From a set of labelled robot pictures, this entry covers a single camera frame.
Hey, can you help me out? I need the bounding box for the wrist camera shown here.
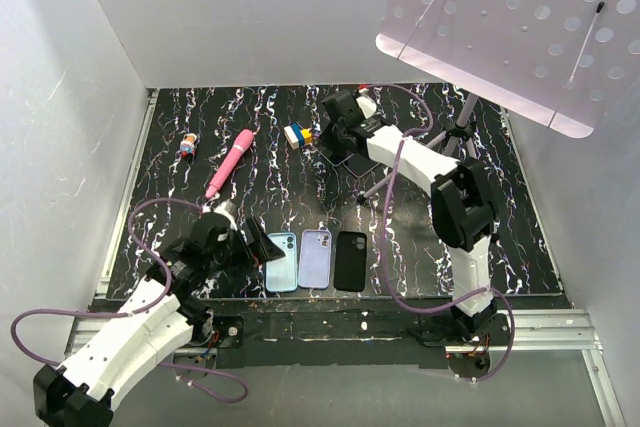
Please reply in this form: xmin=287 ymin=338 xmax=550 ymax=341
xmin=212 ymin=200 xmax=237 ymax=223
xmin=356 ymin=87 xmax=377 ymax=119

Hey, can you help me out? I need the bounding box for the black phone case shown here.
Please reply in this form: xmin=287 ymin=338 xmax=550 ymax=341
xmin=334 ymin=231 xmax=367 ymax=293

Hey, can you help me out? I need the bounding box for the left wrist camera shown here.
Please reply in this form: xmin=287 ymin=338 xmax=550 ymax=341
xmin=212 ymin=200 xmax=237 ymax=223

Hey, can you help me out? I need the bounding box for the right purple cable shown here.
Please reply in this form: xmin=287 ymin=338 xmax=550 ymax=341
xmin=369 ymin=82 xmax=515 ymax=383

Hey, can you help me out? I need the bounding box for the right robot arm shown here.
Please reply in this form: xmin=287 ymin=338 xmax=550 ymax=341
xmin=320 ymin=90 xmax=498 ymax=345

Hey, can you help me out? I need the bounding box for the small toy figurine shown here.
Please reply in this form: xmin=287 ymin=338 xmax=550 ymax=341
xmin=180 ymin=133 xmax=199 ymax=158

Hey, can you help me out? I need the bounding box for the pink marker pen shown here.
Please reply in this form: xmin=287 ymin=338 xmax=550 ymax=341
xmin=205 ymin=129 xmax=255 ymax=200

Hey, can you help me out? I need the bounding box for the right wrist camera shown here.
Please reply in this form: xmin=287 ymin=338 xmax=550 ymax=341
xmin=356 ymin=87 xmax=377 ymax=119

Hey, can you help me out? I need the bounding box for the coloured building block stack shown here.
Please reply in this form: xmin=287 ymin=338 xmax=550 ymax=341
xmin=284 ymin=123 xmax=314 ymax=150

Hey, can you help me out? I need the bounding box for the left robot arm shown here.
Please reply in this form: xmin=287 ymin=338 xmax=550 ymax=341
xmin=33 ymin=210 xmax=285 ymax=426

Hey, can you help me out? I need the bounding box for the lilac phone case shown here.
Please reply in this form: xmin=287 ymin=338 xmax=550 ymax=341
xmin=298 ymin=230 xmax=332 ymax=290

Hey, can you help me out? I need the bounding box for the light blue phone case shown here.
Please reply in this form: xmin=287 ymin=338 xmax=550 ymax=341
xmin=265 ymin=232 xmax=298 ymax=293

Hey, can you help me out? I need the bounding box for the phone from lilac case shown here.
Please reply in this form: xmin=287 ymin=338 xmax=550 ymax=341
xmin=343 ymin=154 xmax=379 ymax=178

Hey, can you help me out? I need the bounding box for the black phone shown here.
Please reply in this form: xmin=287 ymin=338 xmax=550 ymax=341
xmin=319 ymin=146 xmax=351 ymax=167

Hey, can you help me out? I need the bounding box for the perforated lilac board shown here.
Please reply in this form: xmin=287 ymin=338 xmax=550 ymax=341
xmin=376 ymin=0 xmax=639 ymax=138

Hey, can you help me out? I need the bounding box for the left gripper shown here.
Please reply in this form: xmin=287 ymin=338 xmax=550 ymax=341
xmin=205 ymin=216 xmax=284 ymax=280

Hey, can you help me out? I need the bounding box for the lilac tripod stand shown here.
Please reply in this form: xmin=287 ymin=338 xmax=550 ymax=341
xmin=357 ymin=91 xmax=501 ymax=243

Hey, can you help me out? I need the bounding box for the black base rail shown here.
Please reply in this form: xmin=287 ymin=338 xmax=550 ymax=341
xmin=205 ymin=297 xmax=469 ymax=369

